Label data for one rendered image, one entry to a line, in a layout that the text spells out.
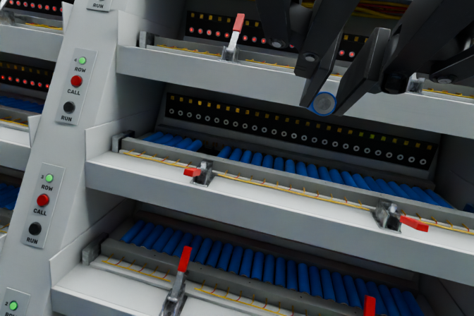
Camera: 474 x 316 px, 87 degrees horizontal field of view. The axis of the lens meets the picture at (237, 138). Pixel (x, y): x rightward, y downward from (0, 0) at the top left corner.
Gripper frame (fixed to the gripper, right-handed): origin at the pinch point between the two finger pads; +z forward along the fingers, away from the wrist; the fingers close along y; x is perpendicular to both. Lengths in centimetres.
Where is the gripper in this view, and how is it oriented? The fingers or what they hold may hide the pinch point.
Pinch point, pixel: (336, 75)
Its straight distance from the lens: 18.2
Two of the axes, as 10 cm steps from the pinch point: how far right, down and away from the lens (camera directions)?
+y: -9.5, -2.8, 1.6
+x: -3.0, 9.5, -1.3
